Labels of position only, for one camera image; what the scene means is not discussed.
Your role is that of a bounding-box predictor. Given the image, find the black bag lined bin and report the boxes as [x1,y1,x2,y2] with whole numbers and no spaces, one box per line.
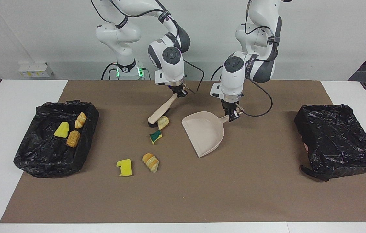
[294,104,366,182]
[13,101,99,178]

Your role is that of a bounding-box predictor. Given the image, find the brown bread bun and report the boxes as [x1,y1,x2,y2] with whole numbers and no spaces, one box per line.
[66,130,81,148]

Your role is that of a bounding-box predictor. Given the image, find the wavy yellow green sponge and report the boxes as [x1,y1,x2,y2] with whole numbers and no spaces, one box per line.
[53,122,70,138]

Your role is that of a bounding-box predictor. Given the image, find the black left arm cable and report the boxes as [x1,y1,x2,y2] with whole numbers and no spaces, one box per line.
[241,0,280,117]

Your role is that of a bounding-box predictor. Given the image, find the beige plastic dustpan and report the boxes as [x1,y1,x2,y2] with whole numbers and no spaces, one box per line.
[181,111,244,158]

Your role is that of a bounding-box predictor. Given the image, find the brown table mat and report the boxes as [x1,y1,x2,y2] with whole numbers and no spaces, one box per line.
[0,80,366,224]

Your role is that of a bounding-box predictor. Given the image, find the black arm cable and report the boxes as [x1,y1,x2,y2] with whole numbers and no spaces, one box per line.
[91,0,205,94]
[241,0,280,117]

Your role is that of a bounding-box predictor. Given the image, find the small striped bread roll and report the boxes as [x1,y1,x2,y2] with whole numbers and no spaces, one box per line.
[74,112,87,129]

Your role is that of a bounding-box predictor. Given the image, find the striped croissant bread piece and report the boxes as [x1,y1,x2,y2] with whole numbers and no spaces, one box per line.
[142,153,160,173]

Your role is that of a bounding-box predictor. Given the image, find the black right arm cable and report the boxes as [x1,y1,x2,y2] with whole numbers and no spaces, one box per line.
[91,0,205,94]

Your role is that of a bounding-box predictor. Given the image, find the black base cables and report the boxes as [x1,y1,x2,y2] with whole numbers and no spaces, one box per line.
[211,65,224,81]

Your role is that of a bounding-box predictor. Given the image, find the notched yellow sponge piece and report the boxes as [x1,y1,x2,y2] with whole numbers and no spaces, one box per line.
[116,159,132,177]

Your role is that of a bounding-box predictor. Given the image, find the green yellow sponge wedge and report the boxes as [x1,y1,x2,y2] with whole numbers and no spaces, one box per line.
[150,130,164,145]

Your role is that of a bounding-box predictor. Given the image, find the white wall socket boxes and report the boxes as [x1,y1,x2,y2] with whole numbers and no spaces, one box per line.
[18,62,53,78]

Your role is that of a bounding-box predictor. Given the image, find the pale bread piece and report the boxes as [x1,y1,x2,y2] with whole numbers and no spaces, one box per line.
[157,116,170,130]

